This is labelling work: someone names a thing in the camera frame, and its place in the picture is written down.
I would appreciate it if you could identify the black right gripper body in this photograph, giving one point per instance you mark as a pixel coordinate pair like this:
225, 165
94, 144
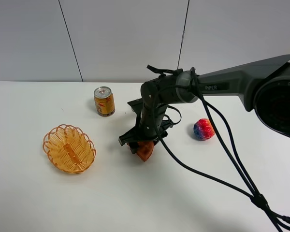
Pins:
147, 121

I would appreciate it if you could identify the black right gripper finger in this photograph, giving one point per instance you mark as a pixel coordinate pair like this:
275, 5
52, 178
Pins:
134, 146

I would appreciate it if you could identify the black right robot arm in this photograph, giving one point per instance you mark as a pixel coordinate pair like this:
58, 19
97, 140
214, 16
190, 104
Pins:
263, 86

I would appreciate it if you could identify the orange woven plastic basket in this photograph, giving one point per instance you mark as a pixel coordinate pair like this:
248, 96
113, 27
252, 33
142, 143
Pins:
69, 149

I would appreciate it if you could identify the gold energy drink can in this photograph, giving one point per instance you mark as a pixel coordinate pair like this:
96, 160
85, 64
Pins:
104, 101

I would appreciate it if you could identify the rainbow coloured ball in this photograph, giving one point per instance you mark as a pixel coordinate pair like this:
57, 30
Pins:
203, 129

